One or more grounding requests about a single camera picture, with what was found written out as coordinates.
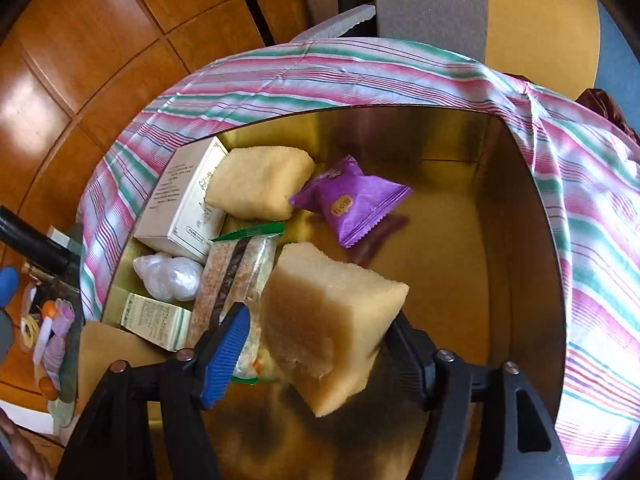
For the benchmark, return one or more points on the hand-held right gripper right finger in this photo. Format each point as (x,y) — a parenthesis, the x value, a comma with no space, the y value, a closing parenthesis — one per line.
(415,360)

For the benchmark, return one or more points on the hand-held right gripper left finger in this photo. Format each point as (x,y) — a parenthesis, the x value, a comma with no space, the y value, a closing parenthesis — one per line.
(225,355)

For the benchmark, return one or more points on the green-edged cracker packet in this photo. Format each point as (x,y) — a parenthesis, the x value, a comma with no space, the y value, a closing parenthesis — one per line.
(225,280)

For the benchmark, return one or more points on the yellow sponge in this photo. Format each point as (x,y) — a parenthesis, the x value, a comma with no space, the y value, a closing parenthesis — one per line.
(260,182)
(325,320)

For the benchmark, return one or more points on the white plastic bag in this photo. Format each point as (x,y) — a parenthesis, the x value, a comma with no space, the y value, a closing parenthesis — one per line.
(165,272)

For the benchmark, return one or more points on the gold-lined gift box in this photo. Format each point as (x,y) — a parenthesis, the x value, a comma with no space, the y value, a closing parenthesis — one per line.
(475,260)

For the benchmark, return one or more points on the purple snack packet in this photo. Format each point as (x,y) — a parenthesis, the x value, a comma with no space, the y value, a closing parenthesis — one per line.
(350,205)

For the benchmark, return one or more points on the person's left hand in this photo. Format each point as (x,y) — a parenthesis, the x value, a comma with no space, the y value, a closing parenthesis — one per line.
(20,452)

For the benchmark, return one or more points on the small green-white carton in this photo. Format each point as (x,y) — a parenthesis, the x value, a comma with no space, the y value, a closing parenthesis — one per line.
(155,320)

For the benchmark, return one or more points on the white carton box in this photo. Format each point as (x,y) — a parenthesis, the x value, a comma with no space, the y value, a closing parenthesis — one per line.
(175,205)

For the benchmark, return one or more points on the cluttered glass side table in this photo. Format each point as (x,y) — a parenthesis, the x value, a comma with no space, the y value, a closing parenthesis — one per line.
(55,340)

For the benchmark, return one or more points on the black tube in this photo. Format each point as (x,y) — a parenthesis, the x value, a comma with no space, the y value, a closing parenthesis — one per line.
(35,245)

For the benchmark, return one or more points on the blue plastic object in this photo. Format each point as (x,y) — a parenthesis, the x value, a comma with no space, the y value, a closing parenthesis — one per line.
(7,285)

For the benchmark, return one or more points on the grey yellow blue armchair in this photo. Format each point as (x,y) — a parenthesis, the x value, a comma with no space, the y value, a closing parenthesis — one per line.
(430,0)

